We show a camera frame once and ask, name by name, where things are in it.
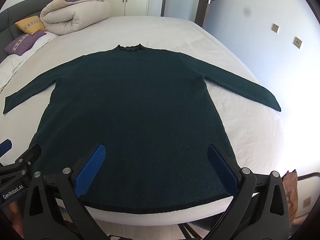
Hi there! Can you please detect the purple patterned pillow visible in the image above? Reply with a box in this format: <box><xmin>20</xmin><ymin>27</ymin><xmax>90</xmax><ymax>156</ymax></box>
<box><xmin>4</xmin><ymin>31</ymin><xmax>47</xmax><ymax>55</ymax></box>

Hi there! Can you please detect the white crumpled sheet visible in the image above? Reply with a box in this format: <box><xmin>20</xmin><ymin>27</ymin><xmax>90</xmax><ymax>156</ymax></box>
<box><xmin>0</xmin><ymin>31</ymin><xmax>61</xmax><ymax>93</ymax></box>

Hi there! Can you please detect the grey padded headboard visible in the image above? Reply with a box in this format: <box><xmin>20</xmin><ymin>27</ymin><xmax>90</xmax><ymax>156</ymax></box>
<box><xmin>0</xmin><ymin>0</ymin><xmax>58</xmax><ymax>60</ymax></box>

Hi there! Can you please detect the white bed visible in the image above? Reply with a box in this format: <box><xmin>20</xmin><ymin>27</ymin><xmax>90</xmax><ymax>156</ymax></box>
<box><xmin>0</xmin><ymin>16</ymin><xmax>288</xmax><ymax>227</ymax></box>

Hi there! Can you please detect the brown cloth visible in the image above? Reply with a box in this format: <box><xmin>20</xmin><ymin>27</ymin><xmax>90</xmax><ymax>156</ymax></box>
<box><xmin>281</xmin><ymin>169</ymin><xmax>299</xmax><ymax>227</ymax></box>

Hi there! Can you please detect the dark green sweater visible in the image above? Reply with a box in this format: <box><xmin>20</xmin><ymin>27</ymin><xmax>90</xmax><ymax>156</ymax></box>
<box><xmin>2</xmin><ymin>43</ymin><xmax>282</xmax><ymax>212</ymax></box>

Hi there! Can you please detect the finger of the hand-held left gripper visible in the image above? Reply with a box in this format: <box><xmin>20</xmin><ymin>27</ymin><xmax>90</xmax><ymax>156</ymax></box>
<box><xmin>10</xmin><ymin>143</ymin><xmax>42</xmax><ymax>180</ymax></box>
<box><xmin>0</xmin><ymin>138</ymin><xmax>13</xmax><ymax>158</ymax></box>

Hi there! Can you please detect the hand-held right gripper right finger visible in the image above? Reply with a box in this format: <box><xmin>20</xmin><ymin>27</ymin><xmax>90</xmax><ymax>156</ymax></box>
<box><xmin>207</xmin><ymin>143</ymin><xmax>297</xmax><ymax>240</ymax></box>

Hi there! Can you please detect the yellow patterned pillow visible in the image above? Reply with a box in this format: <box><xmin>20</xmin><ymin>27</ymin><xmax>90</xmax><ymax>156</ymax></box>
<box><xmin>15</xmin><ymin>15</ymin><xmax>47</xmax><ymax>35</ymax></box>

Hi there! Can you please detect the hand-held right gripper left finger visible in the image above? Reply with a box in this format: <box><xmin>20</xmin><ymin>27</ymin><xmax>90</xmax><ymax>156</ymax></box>
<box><xmin>22</xmin><ymin>143</ymin><xmax>108</xmax><ymax>240</ymax></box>

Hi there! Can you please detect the rolled beige duvet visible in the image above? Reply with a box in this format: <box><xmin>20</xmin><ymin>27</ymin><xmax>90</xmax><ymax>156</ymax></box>
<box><xmin>40</xmin><ymin>0</ymin><xmax>111</xmax><ymax>35</ymax></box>

